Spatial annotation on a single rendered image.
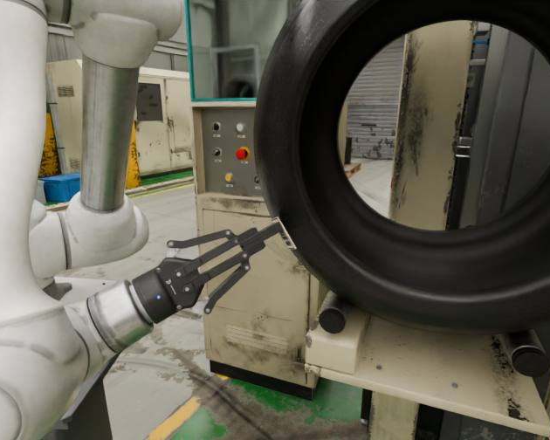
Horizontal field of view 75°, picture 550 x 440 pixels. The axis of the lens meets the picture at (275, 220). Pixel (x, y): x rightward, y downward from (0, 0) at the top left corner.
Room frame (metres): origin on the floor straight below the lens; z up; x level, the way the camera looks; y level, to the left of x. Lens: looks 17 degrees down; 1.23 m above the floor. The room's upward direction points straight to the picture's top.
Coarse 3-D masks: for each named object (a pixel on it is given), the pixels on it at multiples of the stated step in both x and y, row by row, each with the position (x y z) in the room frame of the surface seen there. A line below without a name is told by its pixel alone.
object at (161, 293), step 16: (160, 272) 0.48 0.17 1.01; (192, 272) 0.49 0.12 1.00; (144, 288) 0.45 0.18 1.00; (160, 288) 0.45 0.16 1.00; (176, 288) 0.48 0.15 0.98; (144, 304) 0.44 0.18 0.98; (160, 304) 0.44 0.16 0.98; (176, 304) 0.47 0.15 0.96; (192, 304) 0.47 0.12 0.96; (160, 320) 0.45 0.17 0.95
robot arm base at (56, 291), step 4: (52, 284) 0.83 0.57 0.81; (56, 284) 0.89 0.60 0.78; (60, 284) 0.89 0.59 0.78; (64, 284) 0.90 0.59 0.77; (68, 284) 0.90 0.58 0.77; (48, 288) 0.81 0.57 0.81; (52, 288) 0.83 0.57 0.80; (56, 288) 0.85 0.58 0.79; (60, 288) 0.87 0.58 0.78; (64, 288) 0.88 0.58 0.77; (68, 288) 0.89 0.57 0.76; (48, 292) 0.81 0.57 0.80; (52, 292) 0.82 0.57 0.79; (56, 292) 0.84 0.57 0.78; (60, 292) 0.85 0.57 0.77; (64, 292) 0.87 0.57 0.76; (52, 296) 0.82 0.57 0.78; (56, 296) 0.83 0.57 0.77; (60, 296) 0.85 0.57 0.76
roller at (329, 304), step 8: (336, 296) 0.56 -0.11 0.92; (328, 304) 0.54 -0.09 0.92; (336, 304) 0.54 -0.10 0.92; (344, 304) 0.54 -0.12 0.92; (328, 312) 0.52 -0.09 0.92; (336, 312) 0.52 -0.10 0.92; (344, 312) 0.53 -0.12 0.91; (320, 320) 0.52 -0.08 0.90; (328, 320) 0.52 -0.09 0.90; (336, 320) 0.51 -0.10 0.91; (344, 320) 0.51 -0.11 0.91; (328, 328) 0.52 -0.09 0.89; (336, 328) 0.51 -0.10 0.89
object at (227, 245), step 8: (232, 240) 0.52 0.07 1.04; (240, 240) 0.52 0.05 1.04; (216, 248) 0.51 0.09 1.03; (224, 248) 0.51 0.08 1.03; (200, 256) 0.51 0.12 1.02; (208, 256) 0.50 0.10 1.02; (216, 256) 0.51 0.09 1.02; (192, 264) 0.49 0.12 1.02; (200, 264) 0.49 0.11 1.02; (176, 272) 0.48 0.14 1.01; (184, 272) 0.48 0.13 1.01
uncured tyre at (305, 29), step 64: (320, 0) 0.52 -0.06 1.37; (384, 0) 0.74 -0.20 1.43; (448, 0) 0.73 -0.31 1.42; (512, 0) 0.69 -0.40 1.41; (320, 64) 0.54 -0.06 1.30; (256, 128) 0.59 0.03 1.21; (320, 128) 0.81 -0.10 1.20; (320, 192) 0.79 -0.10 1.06; (320, 256) 0.52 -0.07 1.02; (384, 256) 0.72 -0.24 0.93; (448, 256) 0.70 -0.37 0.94; (512, 256) 0.64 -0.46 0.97; (448, 320) 0.45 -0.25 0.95; (512, 320) 0.42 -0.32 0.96
